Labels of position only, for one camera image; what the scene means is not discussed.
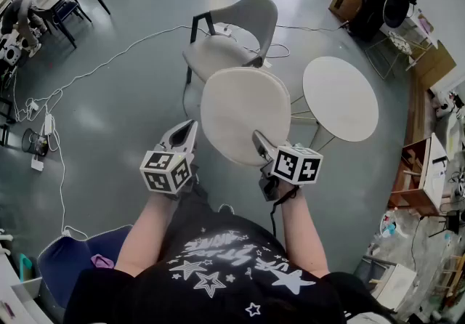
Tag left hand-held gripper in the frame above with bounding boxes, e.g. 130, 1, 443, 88
139, 119, 199, 200

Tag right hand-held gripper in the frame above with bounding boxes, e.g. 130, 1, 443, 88
252, 129, 324, 203

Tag round cream cushion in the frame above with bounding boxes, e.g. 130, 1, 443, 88
200, 67, 292, 168

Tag grey chair with black legs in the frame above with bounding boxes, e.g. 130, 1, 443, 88
181, 0, 279, 86

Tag person's right forearm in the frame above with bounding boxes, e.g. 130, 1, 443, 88
272, 187, 330, 278

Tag person's left forearm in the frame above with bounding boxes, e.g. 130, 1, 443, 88
114, 191, 179, 278

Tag blue desk chair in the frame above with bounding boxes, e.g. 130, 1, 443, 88
50, 0, 92, 31

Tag blue upholstered chair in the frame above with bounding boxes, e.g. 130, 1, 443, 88
36, 224, 134, 311

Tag round white table gold legs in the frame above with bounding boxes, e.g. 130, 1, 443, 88
290, 56, 379, 152

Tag purple cloth item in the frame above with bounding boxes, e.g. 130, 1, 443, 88
90, 253, 116, 270

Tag wooden cabinet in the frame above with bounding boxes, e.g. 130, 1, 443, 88
388, 132, 450, 217

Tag black star print T-shirt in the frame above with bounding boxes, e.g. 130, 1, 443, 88
63, 184, 400, 324

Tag white low cabinet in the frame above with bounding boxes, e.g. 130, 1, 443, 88
363, 256, 418, 312

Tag brown cardboard sheet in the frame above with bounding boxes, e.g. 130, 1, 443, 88
412, 41, 457, 91

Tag teal plastic object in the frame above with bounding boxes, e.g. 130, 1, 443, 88
17, 253, 34, 283

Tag white looped cable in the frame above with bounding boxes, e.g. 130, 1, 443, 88
232, 34, 291, 60

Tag long white floor cable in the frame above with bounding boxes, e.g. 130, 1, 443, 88
46, 126, 90, 240
12, 24, 193, 123

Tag thin black floor cable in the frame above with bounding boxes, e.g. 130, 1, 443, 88
275, 23, 350, 33

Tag gold wire stool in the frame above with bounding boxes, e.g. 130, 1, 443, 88
365, 30, 414, 80

